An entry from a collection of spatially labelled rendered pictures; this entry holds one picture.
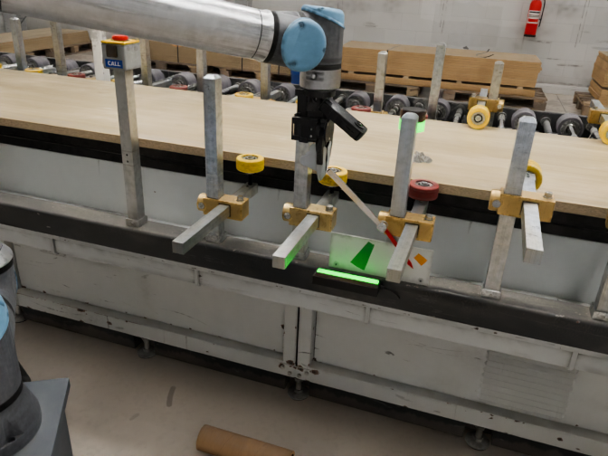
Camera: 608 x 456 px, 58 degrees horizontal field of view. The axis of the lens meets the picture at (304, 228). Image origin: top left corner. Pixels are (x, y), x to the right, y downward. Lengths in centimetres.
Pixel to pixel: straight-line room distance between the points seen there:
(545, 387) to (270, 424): 89
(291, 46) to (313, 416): 137
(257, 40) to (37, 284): 173
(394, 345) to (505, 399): 38
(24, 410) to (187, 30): 74
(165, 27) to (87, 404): 150
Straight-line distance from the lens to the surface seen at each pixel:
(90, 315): 234
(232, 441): 184
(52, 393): 129
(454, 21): 843
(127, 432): 203
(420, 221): 136
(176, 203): 186
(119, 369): 228
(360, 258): 143
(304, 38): 102
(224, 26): 98
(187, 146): 176
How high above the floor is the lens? 141
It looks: 25 degrees down
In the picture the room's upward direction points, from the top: 3 degrees clockwise
